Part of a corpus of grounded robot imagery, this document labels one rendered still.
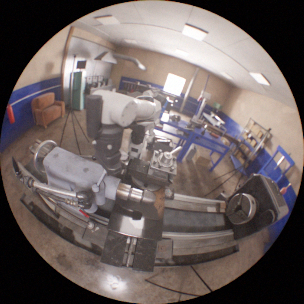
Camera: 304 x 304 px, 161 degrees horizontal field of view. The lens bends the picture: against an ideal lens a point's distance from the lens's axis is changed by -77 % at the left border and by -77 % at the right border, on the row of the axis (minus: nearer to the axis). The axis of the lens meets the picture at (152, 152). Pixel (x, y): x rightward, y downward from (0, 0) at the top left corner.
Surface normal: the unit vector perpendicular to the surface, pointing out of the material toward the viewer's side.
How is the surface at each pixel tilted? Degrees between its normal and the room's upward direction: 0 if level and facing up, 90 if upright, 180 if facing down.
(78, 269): 0
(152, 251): 0
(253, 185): 90
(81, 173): 0
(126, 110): 90
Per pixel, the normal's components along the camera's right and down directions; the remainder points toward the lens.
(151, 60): -0.11, 0.60
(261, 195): -0.95, -0.29
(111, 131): 0.56, -0.07
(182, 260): 0.28, -0.74
